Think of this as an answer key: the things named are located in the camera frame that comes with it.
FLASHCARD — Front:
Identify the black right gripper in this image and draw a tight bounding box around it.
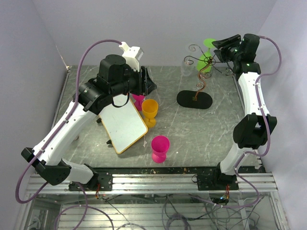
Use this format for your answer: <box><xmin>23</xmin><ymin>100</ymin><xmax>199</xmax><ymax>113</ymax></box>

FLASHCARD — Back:
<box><xmin>212</xmin><ymin>35</ymin><xmax>242</xmax><ymax>63</ymax></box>

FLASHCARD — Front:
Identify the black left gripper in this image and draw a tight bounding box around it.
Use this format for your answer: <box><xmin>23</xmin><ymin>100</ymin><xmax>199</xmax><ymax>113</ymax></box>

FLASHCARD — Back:
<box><xmin>110</xmin><ymin>63</ymin><xmax>158</xmax><ymax>97</ymax></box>

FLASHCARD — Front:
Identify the pink wine glass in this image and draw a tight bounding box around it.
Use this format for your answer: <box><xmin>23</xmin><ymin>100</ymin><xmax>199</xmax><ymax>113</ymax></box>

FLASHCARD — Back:
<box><xmin>151</xmin><ymin>135</ymin><xmax>170</xmax><ymax>163</ymax></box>
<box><xmin>132</xmin><ymin>94</ymin><xmax>145</xmax><ymax>111</ymax></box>

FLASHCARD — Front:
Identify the orange wine glass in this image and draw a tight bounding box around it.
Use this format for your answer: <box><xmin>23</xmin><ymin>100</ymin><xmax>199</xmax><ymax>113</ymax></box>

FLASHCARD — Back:
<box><xmin>142</xmin><ymin>99</ymin><xmax>158</xmax><ymax>128</ymax></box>

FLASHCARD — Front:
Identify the green wine glass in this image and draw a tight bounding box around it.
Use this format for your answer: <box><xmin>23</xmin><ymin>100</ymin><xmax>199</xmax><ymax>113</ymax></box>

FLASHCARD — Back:
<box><xmin>196</xmin><ymin>38</ymin><xmax>215</xmax><ymax>73</ymax></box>

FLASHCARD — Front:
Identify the pink wine glass front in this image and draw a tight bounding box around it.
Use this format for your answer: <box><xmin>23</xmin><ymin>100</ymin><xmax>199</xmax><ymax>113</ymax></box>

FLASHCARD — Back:
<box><xmin>151</xmin><ymin>135</ymin><xmax>170</xmax><ymax>163</ymax></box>

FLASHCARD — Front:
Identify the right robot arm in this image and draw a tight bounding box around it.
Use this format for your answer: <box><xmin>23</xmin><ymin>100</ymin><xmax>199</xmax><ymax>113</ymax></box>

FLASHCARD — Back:
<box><xmin>197</xmin><ymin>34</ymin><xmax>277</xmax><ymax>191</ymax></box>

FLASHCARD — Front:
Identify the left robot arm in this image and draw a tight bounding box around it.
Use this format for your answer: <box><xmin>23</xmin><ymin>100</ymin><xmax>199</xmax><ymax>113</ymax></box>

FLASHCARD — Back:
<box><xmin>21</xmin><ymin>54</ymin><xmax>156</xmax><ymax>191</ymax></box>

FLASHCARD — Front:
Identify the yellow-framed whiteboard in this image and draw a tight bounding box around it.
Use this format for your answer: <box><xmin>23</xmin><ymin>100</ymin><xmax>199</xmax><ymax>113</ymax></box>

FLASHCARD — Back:
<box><xmin>99</xmin><ymin>95</ymin><xmax>148</xmax><ymax>154</ymax></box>

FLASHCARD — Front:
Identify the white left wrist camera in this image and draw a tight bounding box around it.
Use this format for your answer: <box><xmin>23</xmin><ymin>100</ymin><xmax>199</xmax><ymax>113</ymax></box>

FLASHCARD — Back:
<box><xmin>119</xmin><ymin>42</ymin><xmax>144</xmax><ymax>72</ymax></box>

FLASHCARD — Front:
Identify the copper wire glass rack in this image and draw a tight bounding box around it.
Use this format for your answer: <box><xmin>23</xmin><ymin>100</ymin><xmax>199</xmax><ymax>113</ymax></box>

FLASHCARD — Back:
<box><xmin>177</xmin><ymin>44</ymin><xmax>235</xmax><ymax>110</ymax></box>

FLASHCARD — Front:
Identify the aluminium mounting rail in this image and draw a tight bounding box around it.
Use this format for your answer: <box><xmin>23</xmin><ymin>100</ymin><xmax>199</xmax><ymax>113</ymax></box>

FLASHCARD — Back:
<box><xmin>26</xmin><ymin>173</ymin><xmax>279</xmax><ymax>195</ymax></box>

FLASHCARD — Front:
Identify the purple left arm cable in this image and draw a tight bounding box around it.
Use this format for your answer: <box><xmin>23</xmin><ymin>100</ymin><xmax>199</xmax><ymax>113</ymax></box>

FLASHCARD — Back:
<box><xmin>15</xmin><ymin>39</ymin><xmax>122</xmax><ymax>228</ymax></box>

